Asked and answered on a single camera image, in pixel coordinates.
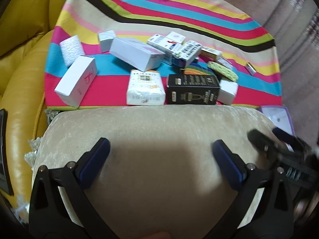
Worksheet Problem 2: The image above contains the lilac box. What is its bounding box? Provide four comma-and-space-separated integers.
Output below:
258, 105, 296, 136

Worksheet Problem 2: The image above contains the white box pink letter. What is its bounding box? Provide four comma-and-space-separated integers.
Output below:
54, 55, 98, 108

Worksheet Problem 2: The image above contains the small silvery white box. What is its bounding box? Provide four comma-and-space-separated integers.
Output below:
98, 30, 117, 53

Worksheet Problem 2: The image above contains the dark flat tablet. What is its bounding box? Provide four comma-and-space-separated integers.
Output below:
0, 109, 14, 196

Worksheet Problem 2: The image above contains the large white box pink print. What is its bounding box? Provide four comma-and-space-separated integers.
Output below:
109, 37, 166, 72

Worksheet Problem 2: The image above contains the plain white cube box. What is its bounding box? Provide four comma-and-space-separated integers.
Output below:
217, 79, 239, 105

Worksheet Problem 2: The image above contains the black printed box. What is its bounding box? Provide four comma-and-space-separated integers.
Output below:
166, 74, 221, 105

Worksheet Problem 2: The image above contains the white box grey logo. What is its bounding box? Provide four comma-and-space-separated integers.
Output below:
165, 31, 187, 44

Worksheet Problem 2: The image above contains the pale fringed throw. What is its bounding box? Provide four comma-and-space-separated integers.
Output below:
24, 108, 60, 166

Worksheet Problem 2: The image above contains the teal and white medicine box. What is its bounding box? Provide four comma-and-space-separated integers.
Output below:
173, 39, 202, 68

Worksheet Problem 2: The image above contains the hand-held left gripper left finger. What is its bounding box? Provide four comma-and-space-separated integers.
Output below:
29, 137, 117, 239

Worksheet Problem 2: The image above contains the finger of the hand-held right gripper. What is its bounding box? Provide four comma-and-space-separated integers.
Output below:
272, 127, 301, 146
247, 129, 283, 161

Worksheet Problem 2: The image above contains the yellow medicine box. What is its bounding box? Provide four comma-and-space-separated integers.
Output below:
201, 46, 223, 58

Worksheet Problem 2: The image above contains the foil patterned small box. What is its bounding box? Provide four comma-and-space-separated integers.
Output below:
216, 57, 233, 68

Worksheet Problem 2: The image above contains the white medicine box red figure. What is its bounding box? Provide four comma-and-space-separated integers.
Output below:
147, 33, 184, 66

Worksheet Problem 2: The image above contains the rainbow striped cloth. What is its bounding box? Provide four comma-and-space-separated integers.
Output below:
43, 0, 283, 110

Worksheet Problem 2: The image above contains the white textured box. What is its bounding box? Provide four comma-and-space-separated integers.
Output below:
59, 35, 85, 67

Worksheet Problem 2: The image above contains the yellow-green scouring pad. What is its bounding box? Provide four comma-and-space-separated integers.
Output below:
207, 60, 239, 82

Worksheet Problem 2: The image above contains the beige velvet cushion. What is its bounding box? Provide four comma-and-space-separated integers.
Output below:
31, 105, 287, 239

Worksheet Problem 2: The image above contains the white tissue pack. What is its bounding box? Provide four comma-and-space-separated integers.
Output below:
126, 69, 166, 105

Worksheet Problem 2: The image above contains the rainbow luggage strap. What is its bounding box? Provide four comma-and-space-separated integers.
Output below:
181, 63, 216, 76

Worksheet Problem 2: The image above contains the small silver packet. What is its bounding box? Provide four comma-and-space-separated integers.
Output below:
245, 62, 257, 75

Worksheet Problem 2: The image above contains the mauve plush blanket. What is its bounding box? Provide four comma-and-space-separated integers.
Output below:
179, 0, 319, 140

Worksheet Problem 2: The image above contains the yellow leather sofa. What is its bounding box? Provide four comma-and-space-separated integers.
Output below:
0, 0, 80, 229

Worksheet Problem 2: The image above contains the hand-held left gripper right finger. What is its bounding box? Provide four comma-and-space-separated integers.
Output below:
199, 140, 296, 239

